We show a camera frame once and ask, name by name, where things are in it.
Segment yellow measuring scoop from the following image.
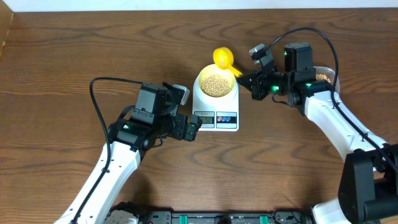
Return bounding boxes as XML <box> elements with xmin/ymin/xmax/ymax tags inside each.
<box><xmin>213</xmin><ymin>47</ymin><xmax>242</xmax><ymax>78</ymax></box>

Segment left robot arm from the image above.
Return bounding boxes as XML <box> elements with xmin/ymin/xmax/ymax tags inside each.
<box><xmin>58</xmin><ymin>83</ymin><xmax>201</xmax><ymax>223</ymax></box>

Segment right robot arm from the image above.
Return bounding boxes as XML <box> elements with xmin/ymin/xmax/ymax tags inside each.
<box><xmin>238</xmin><ymin>42</ymin><xmax>397</xmax><ymax>223</ymax></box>

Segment white digital kitchen scale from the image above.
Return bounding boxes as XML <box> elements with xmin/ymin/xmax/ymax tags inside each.
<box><xmin>192</xmin><ymin>76</ymin><xmax>239</xmax><ymax>132</ymax></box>

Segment soybeans in yellow bowl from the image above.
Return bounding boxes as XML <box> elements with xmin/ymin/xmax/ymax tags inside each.
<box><xmin>201</xmin><ymin>75</ymin><xmax>232</xmax><ymax>98</ymax></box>

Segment pale yellow bowl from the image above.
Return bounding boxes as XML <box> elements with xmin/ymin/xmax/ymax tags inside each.
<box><xmin>198</xmin><ymin>64</ymin><xmax>235</xmax><ymax>91</ymax></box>

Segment pile of soybeans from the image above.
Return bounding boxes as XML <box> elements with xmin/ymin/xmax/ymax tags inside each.
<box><xmin>316</xmin><ymin>74</ymin><xmax>331</xmax><ymax>83</ymax></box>

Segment clear plastic container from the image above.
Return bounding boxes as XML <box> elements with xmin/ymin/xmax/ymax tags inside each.
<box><xmin>315</xmin><ymin>66</ymin><xmax>335</xmax><ymax>90</ymax></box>

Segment right black camera cable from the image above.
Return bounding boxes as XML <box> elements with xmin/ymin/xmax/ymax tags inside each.
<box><xmin>264</xmin><ymin>27</ymin><xmax>398</xmax><ymax>174</ymax></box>

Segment black camera cable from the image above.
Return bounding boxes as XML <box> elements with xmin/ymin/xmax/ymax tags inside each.
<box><xmin>70</xmin><ymin>77</ymin><xmax>144</xmax><ymax>224</ymax></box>
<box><xmin>264</xmin><ymin>27</ymin><xmax>398</xmax><ymax>174</ymax></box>

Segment left black camera cable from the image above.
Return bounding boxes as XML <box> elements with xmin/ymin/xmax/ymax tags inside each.
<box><xmin>70</xmin><ymin>77</ymin><xmax>144</xmax><ymax>224</ymax></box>

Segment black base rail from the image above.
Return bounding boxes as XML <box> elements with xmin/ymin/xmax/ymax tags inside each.
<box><xmin>105</xmin><ymin>201</ymin><xmax>315</xmax><ymax>224</ymax></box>

